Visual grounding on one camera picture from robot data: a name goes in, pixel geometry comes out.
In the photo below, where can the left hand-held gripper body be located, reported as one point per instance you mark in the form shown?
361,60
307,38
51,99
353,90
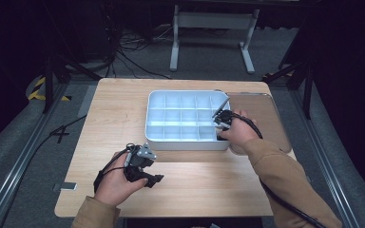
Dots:
139,158

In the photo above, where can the yellow black hazard tape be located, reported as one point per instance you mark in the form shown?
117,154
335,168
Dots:
39,90

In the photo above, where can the person's right hand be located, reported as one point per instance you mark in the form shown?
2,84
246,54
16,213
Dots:
240,131

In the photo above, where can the white metal table frame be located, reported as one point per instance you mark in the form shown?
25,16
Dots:
214,34

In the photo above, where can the person's left hand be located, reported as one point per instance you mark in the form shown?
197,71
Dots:
114,185

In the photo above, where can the black tripod stand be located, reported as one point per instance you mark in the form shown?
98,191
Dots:
58,66
297,72

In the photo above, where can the white divided storage box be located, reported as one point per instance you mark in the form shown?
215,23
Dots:
183,118

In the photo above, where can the brown box lid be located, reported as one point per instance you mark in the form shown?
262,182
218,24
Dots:
263,110

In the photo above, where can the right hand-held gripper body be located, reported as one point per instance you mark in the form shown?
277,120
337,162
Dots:
223,115

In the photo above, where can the aluminium floor rail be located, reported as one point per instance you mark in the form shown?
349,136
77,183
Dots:
323,152
15,164

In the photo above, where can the grey tape strip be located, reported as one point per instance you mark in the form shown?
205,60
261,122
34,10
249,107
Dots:
65,186

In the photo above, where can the black tape cross mark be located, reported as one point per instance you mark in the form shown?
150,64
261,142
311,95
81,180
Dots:
60,133

